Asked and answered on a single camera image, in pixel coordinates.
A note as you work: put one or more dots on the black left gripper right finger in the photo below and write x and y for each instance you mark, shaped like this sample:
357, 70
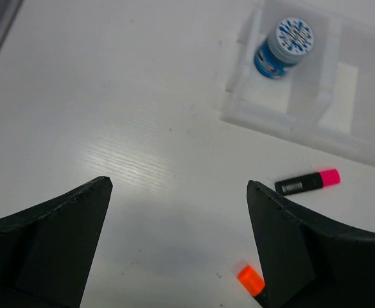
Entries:
307, 259

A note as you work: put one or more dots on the blue paint jar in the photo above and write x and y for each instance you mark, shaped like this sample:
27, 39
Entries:
289, 43

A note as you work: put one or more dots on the pink highlighter marker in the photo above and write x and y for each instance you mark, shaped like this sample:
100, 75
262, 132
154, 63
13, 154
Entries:
308, 182

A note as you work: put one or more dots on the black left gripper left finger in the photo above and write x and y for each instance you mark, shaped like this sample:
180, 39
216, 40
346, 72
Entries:
47, 250

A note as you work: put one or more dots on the orange highlighter marker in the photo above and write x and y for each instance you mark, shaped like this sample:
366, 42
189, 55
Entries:
254, 284

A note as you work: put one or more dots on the white three-compartment foam tray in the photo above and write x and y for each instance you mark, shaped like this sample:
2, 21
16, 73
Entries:
327, 102

